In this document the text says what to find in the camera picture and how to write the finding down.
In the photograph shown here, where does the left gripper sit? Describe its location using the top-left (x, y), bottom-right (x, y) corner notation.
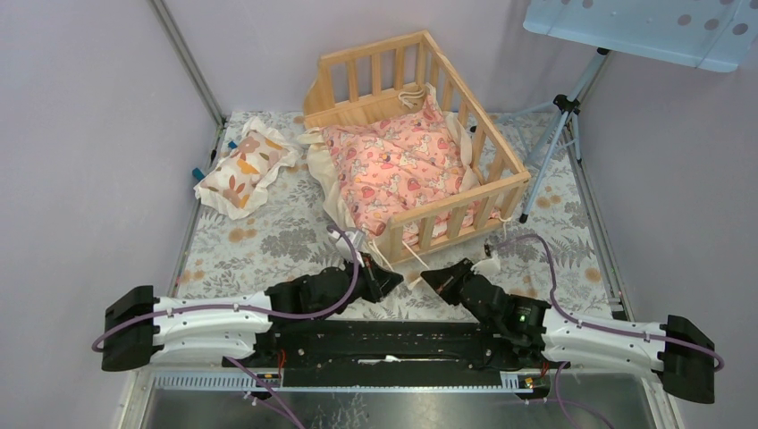
top-left (316, 252), bottom-right (403, 323)

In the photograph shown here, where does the pink patterned bed cushion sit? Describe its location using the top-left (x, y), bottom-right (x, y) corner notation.
top-left (297, 88), bottom-right (479, 262)

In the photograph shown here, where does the wooden pet bed frame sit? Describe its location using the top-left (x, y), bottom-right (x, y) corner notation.
top-left (303, 30), bottom-right (531, 264)

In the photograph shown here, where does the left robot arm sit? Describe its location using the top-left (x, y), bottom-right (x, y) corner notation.
top-left (91, 228), bottom-right (403, 372)

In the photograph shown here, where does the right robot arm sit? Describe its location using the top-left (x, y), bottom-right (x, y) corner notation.
top-left (420, 259), bottom-right (723, 404)

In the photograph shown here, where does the floral table mat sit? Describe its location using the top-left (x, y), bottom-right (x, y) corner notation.
top-left (173, 110), bottom-right (618, 324)

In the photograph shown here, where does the floral small pillow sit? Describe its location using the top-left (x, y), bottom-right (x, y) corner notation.
top-left (194, 117), bottom-right (300, 220)

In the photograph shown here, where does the blue toy item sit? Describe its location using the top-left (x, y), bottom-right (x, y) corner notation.
top-left (192, 140), bottom-right (241, 189)

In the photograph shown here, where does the black tripod stand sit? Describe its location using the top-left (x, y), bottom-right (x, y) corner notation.
top-left (495, 47), bottom-right (611, 223)

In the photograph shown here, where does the grey diagonal pole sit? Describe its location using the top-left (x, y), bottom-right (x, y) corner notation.
top-left (147, 0), bottom-right (226, 129)

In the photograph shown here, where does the light blue perforated panel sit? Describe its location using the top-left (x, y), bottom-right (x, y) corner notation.
top-left (523, 0), bottom-right (757, 73)

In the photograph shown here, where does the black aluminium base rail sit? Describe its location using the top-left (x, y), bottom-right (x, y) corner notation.
top-left (239, 319), bottom-right (520, 373)

